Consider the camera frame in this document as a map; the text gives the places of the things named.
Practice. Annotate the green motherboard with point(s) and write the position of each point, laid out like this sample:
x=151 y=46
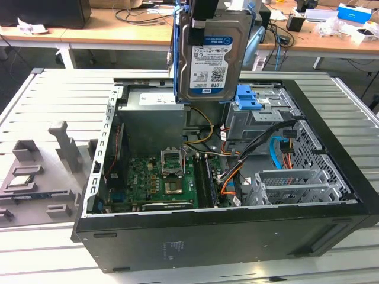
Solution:
x=142 y=183

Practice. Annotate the black open PC case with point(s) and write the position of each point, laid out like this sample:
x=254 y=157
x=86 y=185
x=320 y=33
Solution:
x=207 y=236

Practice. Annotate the hard disk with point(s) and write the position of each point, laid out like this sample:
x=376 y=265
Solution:
x=213 y=62

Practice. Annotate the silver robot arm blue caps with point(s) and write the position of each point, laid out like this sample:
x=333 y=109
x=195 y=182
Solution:
x=255 y=44

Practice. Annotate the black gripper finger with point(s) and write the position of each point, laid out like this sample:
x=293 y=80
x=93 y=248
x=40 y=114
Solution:
x=199 y=32

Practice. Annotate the white flat box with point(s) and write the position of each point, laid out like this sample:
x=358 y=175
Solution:
x=319 y=14

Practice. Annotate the wooden desk white frame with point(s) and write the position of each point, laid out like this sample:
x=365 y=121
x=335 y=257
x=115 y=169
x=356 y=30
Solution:
x=118 y=32

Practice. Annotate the CPU socket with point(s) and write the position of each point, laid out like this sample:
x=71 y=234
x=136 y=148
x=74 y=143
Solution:
x=174 y=188

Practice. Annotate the large black box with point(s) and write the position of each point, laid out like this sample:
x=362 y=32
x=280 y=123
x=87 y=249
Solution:
x=50 y=12

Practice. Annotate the black RAM slot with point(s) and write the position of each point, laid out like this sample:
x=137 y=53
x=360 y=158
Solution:
x=208 y=183
x=199 y=180

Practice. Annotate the blue disk carrier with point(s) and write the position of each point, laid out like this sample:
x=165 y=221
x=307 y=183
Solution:
x=246 y=99

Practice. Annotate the wooden desk with clutter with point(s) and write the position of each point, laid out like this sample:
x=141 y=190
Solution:
x=314 y=38

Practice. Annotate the silver disk bay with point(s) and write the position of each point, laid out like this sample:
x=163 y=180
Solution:
x=296 y=183

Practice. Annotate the grey power supply unit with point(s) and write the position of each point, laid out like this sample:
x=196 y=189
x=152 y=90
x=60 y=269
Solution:
x=151 y=124

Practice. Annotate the black speaker box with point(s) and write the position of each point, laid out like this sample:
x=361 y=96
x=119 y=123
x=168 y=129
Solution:
x=265 y=17

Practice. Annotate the clear plastic bags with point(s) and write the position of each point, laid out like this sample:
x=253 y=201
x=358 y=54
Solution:
x=334 y=28

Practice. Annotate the crumpled white paper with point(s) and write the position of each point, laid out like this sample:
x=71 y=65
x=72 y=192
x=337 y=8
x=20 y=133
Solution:
x=31 y=27

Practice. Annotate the silver drive cage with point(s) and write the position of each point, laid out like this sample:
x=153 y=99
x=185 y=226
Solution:
x=240 y=127

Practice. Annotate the silver CPU chip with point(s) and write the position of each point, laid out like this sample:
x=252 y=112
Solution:
x=20 y=181

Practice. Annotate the grey parts rack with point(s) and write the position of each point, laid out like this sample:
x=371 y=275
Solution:
x=44 y=207

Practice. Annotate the blue cardboard box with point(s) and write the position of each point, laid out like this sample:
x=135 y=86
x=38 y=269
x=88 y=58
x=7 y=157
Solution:
x=353 y=11

